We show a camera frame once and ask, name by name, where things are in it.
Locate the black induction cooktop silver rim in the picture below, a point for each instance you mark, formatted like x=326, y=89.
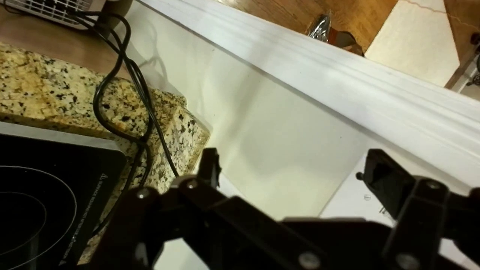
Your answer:
x=45, y=200

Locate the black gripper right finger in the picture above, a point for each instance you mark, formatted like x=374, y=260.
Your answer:
x=417, y=219

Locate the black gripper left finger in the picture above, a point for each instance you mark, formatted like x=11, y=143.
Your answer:
x=165, y=225

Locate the cream floor mat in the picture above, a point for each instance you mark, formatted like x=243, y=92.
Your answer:
x=414, y=39

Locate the white door frame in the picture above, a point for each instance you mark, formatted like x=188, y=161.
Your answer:
x=465, y=69

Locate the shiny metal object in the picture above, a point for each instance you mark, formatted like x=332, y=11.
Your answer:
x=324, y=30

